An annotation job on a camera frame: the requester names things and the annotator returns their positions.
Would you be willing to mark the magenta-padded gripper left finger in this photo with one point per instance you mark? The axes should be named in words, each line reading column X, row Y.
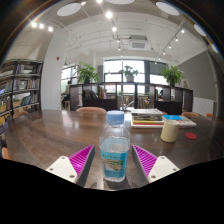
column 63, row 166

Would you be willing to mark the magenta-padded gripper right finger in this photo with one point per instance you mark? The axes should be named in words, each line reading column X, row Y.
column 161, row 166

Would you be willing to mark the clear blue-capped water bottle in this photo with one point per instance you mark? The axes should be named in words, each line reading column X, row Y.
column 114, row 156

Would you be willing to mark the cream ceramic mug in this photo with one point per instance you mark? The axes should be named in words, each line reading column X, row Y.
column 169, row 131

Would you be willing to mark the flat round red coaster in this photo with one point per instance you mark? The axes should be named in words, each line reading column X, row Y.
column 190, row 136

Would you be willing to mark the red-edged white book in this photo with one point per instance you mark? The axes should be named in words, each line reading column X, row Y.
column 146, row 124

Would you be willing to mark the yellow-edged book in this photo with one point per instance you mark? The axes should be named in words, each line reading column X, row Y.
column 146, row 121

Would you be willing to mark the thin blue book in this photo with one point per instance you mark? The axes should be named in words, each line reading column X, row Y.
column 172, row 117

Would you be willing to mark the grey-edged book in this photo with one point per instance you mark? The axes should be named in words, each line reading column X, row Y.
column 146, row 118

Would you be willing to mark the large flat white book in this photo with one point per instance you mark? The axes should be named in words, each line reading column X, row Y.
column 187, row 122

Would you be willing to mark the white-covered book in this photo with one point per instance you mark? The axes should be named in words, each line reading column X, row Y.
column 146, row 111

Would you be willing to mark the low dark shelf unit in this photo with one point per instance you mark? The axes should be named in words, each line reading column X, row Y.
column 166, row 105

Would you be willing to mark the orange-brown chairs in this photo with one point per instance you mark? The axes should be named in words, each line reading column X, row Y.
column 90, row 109

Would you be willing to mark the person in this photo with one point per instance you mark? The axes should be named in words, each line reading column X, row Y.
column 67, row 91

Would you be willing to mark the tall dark bookshelf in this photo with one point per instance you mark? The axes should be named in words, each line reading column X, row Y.
column 23, row 88

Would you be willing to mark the large dark-potted green plant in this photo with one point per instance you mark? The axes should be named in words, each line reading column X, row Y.
column 172, row 75

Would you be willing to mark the bushy green potted plant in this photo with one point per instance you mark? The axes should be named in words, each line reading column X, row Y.
column 87, row 72

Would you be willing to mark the small white-potted green plant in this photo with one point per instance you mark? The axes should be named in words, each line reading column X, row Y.
column 129, row 74

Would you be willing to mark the ceiling air conditioner unit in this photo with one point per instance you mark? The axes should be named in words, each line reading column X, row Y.
column 138, row 43

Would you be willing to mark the round white ceiling panels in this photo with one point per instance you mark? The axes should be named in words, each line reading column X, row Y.
column 68, row 9

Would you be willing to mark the ceiling spot lights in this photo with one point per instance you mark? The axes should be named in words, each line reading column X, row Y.
column 109, row 14

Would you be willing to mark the white wall panel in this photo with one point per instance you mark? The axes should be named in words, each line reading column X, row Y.
column 202, row 106

